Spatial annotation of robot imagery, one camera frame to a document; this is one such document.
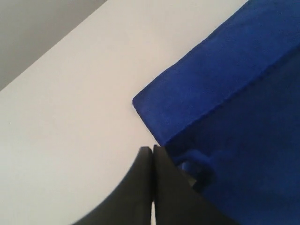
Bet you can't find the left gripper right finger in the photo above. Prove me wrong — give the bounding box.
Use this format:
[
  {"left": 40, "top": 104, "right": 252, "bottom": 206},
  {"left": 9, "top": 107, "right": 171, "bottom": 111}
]
[{"left": 153, "top": 145, "right": 225, "bottom": 225}]

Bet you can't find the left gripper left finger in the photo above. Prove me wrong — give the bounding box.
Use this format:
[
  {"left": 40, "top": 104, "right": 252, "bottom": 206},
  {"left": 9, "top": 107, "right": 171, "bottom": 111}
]
[{"left": 75, "top": 147, "right": 153, "bottom": 225}]

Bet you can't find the blue towel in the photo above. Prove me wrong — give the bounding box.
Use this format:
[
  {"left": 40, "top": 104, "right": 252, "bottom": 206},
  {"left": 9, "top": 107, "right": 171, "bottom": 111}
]
[{"left": 133, "top": 0, "right": 300, "bottom": 225}]

